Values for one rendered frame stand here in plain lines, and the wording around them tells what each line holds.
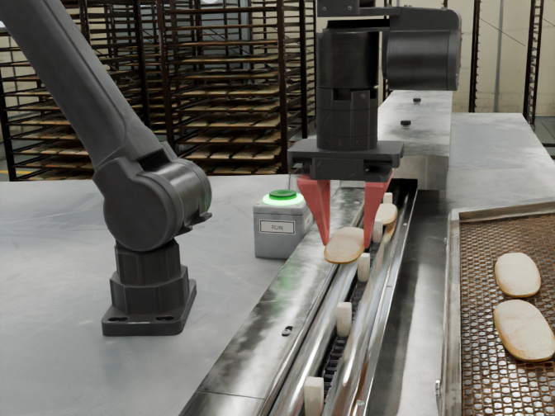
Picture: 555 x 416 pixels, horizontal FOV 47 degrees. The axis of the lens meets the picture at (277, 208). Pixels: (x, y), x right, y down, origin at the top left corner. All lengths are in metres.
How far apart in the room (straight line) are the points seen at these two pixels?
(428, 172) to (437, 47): 0.53
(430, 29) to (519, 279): 0.23
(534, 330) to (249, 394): 0.22
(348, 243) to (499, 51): 7.03
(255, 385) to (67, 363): 0.23
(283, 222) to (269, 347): 0.33
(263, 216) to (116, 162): 0.28
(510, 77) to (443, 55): 7.09
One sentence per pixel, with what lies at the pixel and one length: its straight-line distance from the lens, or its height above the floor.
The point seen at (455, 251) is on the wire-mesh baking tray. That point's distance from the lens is 0.71.
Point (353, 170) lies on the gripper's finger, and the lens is 0.58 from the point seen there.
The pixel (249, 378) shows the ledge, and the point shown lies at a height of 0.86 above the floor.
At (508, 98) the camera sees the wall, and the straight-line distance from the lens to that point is 7.67.
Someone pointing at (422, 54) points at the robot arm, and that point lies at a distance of 0.56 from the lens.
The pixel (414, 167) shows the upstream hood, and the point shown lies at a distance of 1.07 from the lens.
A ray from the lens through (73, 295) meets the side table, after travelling 0.83.
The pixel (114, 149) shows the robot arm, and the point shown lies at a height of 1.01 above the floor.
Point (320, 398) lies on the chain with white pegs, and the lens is 0.50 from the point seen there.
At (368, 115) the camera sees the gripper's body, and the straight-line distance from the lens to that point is 0.59.
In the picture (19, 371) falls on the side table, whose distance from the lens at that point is 0.68.
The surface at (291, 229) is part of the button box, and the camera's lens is 0.86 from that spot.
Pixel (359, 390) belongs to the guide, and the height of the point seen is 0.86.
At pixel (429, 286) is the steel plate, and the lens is 0.80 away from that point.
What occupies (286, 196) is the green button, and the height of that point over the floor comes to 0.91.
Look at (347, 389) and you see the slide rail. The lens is 0.53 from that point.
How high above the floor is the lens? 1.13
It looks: 16 degrees down
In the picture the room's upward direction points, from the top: 2 degrees counter-clockwise
